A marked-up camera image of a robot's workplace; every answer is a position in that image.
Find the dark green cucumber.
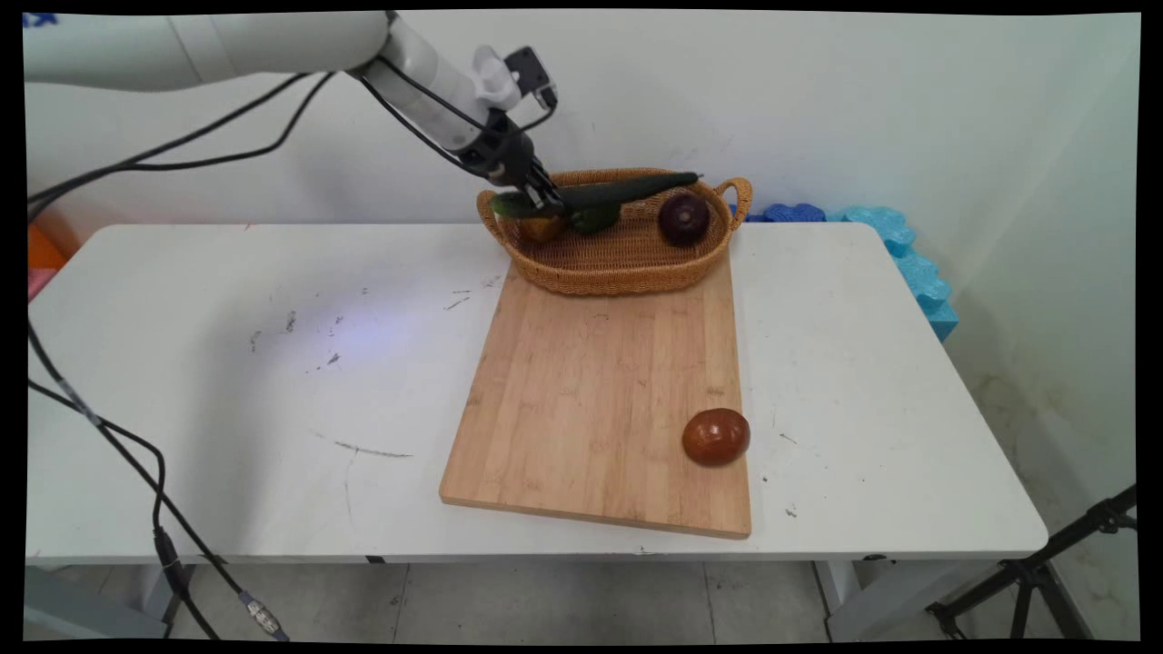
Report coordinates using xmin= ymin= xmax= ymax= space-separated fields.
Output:
xmin=491 ymin=172 xmax=703 ymax=220

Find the white table leg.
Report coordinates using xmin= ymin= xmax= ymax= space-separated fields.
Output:
xmin=811 ymin=558 xmax=1005 ymax=642
xmin=138 ymin=563 xmax=197 ymax=629

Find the woven wicker basket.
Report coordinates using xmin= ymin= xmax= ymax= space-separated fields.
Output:
xmin=476 ymin=167 xmax=754 ymax=297

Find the wooden cutting board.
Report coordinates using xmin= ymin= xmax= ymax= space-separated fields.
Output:
xmin=440 ymin=257 xmax=753 ymax=540

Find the green bell pepper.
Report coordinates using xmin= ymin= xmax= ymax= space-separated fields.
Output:
xmin=567 ymin=203 xmax=622 ymax=236

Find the black camera cable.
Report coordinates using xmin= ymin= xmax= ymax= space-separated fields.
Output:
xmin=27 ymin=56 xmax=557 ymax=203

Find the dark purple round fruit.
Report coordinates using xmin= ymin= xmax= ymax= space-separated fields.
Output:
xmin=658 ymin=192 xmax=712 ymax=248

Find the red tomato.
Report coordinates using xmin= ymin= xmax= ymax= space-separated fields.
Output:
xmin=682 ymin=408 xmax=752 ymax=468

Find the black hanging cable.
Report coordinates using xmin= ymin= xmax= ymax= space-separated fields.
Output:
xmin=25 ymin=322 xmax=290 ymax=642

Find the orange object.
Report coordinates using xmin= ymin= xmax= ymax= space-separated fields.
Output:
xmin=27 ymin=223 xmax=69 ymax=272

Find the wrist camera on white mount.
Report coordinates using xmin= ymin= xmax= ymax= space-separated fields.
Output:
xmin=471 ymin=45 xmax=559 ymax=112

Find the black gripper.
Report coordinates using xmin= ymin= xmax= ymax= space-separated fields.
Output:
xmin=459 ymin=109 xmax=567 ymax=217

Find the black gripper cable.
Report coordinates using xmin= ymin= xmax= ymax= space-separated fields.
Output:
xmin=27 ymin=71 xmax=496 ymax=223

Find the black tripod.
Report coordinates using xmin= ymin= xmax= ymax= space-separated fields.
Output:
xmin=925 ymin=484 xmax=1138 ymax=641

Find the blue foam mat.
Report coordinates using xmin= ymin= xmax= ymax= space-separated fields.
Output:
xmin=727 ymin=203 xmax=960 ymax=343

